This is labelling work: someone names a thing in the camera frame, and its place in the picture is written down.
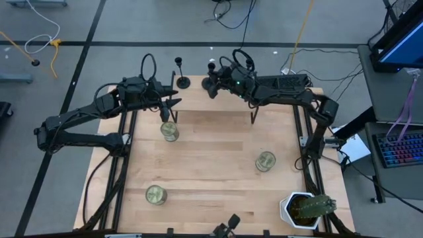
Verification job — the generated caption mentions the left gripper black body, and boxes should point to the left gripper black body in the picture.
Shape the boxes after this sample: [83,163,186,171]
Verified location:
[143,80,167,110]

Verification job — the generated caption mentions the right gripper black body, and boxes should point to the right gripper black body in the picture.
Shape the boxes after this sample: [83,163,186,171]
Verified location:
[217,65,241,93]

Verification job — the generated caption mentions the green can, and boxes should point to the green can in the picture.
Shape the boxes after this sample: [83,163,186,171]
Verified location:
[145,184,168,206]

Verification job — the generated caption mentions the wooden shelf with black legs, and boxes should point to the wooden shelf with black legs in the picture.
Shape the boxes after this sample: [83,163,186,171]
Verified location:
[170,71,260,126]

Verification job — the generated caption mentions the black vented control box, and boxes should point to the black vented control box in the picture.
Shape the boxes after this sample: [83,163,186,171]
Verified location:
[256,73,313,91]

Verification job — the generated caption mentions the white hexagonal plant pot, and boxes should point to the white hexagonal plant pot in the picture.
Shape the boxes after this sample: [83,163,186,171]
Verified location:
[279,191,327,231]

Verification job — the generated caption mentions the grey stand foot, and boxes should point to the grey stand foot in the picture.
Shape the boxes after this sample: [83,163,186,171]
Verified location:
[0,73,34,85]

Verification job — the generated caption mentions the white flat box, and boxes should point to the white flat box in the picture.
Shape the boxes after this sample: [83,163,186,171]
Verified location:
[331,126,372,165]

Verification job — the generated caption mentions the green cactus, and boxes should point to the green cactus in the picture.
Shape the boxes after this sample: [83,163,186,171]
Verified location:
[289,194,338,219]

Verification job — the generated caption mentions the grey desk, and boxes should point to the grey desk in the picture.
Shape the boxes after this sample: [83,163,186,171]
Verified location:
[333,44,423,204]

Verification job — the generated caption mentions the black monitor with blue screen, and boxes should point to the black monitor with blue screen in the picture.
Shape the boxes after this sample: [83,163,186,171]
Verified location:
[369,0,423,74]

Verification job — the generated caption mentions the backlit rainbow keyboard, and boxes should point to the backlit rainbow keyboard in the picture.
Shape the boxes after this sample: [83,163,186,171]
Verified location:
[372,130,423,170]

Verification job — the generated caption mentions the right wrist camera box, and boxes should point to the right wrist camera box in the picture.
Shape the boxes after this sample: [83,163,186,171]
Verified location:
[230,64,256,82]

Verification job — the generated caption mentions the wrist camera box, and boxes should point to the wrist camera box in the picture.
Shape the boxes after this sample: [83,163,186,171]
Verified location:
[121,76,148,97]
[230,64,256,82]

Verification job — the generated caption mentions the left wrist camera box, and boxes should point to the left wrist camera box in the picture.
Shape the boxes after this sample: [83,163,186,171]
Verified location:
[121,76,148,97]

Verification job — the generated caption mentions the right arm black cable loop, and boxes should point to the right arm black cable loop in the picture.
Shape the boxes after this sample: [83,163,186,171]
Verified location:
[218,48,256,72]

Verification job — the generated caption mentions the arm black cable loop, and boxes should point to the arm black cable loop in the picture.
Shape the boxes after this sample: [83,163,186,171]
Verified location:
[218,48,256,72]
[140,53,157,82]

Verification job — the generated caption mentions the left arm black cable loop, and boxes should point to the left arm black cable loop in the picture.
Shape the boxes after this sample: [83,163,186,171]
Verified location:
[140,53,157,82]

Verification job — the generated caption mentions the black floor cable bundle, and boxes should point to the black floor cable bundle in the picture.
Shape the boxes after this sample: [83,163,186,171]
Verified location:
[204,0,258,51]

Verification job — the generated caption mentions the long yellow floor cable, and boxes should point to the long yellow floor cable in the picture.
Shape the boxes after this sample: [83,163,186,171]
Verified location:
[289,0,315,64]

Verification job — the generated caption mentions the black cables beside control box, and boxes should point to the black cables beside control box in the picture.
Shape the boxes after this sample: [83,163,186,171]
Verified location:
[280,48,364,102]

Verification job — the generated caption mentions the yellow extension cord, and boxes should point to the yellow extension cord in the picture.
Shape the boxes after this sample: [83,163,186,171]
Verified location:
[49,38,63,80]

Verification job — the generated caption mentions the white floor cable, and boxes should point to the white floor cable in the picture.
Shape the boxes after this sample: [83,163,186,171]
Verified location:
[24,0,61,55]

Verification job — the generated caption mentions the black table-level camera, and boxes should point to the black table-level camera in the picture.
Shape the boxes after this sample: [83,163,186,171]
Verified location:
[211,214,242,238]

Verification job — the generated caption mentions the black aluminium table frame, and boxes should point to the black aluminium table frame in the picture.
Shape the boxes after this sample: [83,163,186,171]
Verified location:
[74,105,356,238]

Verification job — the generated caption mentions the purple cable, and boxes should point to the purple cable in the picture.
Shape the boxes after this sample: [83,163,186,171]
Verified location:
[385,70,422,141]

